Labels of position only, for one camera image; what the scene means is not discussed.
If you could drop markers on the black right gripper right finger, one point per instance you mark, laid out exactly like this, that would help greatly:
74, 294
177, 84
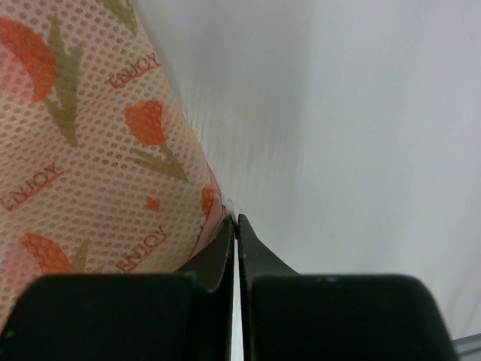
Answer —
290, 316

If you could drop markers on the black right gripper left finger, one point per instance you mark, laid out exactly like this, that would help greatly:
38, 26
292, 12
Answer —
185, 315

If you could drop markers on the floral mesh laundry bag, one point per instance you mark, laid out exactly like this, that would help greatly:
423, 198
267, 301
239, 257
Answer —
100, 170

